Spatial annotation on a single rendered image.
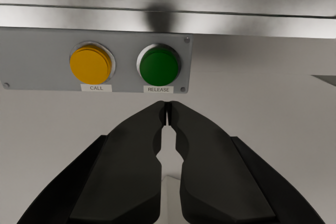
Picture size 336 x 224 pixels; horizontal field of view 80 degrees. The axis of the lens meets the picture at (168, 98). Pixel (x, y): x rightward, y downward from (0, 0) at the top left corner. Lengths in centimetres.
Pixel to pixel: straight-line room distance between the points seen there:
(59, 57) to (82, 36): 4
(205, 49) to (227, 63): 4
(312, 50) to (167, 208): 37
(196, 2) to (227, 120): 25
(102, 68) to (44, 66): 7
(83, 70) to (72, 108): 18
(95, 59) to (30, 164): 35
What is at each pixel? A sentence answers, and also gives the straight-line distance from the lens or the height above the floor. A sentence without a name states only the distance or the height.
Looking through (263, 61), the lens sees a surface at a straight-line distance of 36.
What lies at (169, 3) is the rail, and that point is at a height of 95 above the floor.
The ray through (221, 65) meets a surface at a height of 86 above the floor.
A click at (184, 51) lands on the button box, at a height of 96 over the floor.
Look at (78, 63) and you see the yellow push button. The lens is 22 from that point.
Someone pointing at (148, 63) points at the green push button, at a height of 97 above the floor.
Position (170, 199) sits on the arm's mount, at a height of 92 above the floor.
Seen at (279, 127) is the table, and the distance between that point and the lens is 45.
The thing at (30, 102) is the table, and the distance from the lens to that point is 42.
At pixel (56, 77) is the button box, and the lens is 25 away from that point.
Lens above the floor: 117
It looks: 61 degrees down
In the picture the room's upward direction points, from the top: 177 degrees clockwise
